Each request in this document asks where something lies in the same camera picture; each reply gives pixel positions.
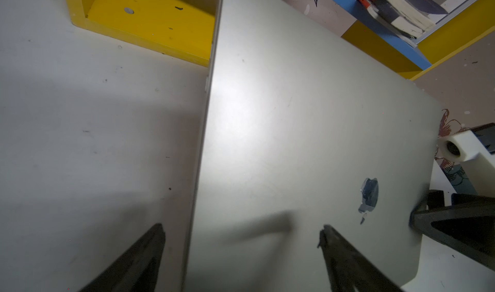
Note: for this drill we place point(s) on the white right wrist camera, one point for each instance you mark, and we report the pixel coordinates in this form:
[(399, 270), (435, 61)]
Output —
[(473, 150)]

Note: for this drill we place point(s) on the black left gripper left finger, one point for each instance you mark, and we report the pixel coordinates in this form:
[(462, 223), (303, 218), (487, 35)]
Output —
[(137, 268)]

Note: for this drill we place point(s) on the yellow pink blue shelf unit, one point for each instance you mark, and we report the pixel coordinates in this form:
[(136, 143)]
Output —
[(184, 29)]

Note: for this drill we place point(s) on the stack of books underneath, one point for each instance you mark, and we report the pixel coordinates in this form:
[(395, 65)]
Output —
[(410, 18)]

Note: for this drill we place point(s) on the silver laptop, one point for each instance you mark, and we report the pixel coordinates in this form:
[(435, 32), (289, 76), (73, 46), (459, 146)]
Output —
[(303, 130)]

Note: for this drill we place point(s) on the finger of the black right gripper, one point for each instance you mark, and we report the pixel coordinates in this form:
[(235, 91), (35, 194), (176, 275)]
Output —
[(466, 226)]

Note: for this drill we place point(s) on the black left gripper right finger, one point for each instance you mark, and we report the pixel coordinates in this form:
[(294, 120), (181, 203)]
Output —
[(347, 268)]

